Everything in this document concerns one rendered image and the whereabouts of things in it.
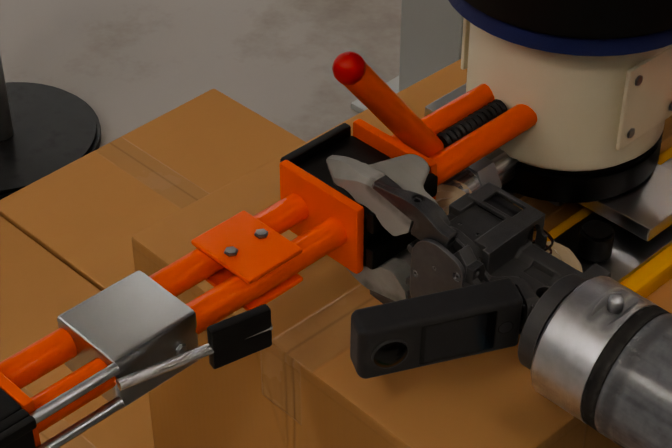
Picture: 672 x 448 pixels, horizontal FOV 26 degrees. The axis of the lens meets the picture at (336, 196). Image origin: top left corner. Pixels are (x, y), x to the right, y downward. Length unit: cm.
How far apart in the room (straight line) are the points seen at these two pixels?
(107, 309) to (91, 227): 95
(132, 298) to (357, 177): 18
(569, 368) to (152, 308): 27
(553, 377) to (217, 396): 41
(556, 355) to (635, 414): 6
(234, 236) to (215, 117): 109
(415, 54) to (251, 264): 201
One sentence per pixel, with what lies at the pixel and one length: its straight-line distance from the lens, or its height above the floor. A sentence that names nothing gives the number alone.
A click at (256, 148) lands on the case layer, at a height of 54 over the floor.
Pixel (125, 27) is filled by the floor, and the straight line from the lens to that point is 340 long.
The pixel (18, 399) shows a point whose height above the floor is 110.
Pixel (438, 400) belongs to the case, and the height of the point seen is 95.
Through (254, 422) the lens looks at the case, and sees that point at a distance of 124.
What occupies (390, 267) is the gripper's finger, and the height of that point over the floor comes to 106.
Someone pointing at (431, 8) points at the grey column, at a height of 28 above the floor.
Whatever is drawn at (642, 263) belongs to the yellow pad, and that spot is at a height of 97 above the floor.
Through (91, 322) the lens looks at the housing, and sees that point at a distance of 97.
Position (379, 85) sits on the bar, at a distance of 103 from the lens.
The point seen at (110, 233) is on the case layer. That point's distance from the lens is 191.
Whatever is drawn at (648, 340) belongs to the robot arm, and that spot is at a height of 111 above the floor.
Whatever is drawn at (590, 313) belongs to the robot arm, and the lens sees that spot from 94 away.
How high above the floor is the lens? 173
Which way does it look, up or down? 38 degrees down
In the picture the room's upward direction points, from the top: straight up
